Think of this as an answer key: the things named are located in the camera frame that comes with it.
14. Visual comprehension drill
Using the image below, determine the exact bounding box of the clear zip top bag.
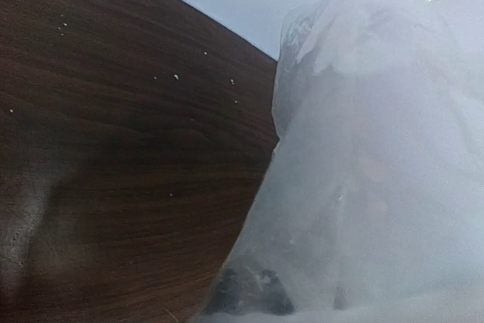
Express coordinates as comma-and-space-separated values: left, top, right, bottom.
194, 0, 483, 322

